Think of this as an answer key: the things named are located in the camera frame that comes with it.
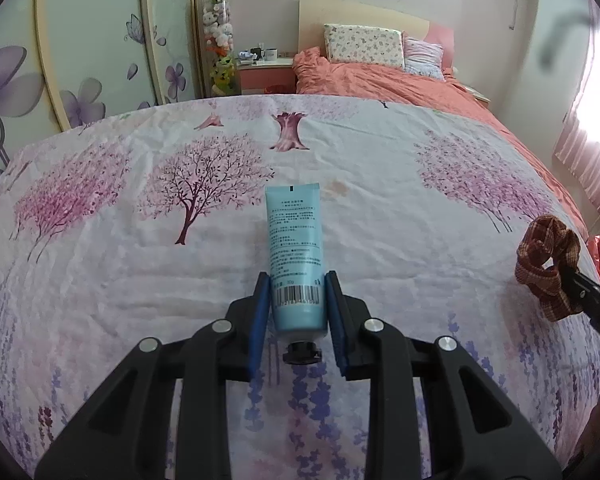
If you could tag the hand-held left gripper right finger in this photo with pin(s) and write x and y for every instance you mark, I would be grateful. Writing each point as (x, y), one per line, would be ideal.
(332, 320)

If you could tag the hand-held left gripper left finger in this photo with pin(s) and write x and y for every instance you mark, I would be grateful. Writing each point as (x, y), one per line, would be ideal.
(260, 320)

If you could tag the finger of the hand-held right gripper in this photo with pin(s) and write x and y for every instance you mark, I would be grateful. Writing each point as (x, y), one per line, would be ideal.
(595, 305)

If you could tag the brown plaid scrunchie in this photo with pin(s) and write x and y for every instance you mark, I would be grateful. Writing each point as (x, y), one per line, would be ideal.
(540, 280)

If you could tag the light blue cream tube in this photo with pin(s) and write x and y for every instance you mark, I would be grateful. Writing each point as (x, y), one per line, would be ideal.
(295, 260)

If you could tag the tree print blanket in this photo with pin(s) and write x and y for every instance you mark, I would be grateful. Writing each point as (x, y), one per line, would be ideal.
(105, 260)

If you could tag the pink curtain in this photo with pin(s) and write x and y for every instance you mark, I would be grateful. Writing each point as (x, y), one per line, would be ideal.
(590, 135)

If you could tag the wooden nightstand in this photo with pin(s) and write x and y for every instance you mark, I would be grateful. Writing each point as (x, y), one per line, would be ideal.
(480, 97)

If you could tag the pink nightstand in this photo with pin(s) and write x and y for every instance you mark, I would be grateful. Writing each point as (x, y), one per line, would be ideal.
(265, 77)

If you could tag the orange duvet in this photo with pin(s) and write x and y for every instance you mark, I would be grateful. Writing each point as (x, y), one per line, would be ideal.
(380, 80)

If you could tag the green plush toy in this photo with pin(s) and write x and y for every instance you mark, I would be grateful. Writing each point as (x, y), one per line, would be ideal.
(224, 75)

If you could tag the white mug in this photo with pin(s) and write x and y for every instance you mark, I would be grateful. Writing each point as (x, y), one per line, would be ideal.
(270, 53)

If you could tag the floral pillow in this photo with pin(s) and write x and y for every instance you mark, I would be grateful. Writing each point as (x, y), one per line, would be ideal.
(362, 45)

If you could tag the pink striped pillow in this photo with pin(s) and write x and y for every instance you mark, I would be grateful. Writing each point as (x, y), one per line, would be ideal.
(422, 55)

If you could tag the clear tube of plush toys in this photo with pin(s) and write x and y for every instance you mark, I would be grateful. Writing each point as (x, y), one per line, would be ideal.
(217, 20)

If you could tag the beige pink headboard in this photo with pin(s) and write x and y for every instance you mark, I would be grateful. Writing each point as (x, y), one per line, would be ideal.
(360, 12)

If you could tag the flower print wardrobe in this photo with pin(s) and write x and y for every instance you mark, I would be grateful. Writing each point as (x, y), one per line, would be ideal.
(80, 35)

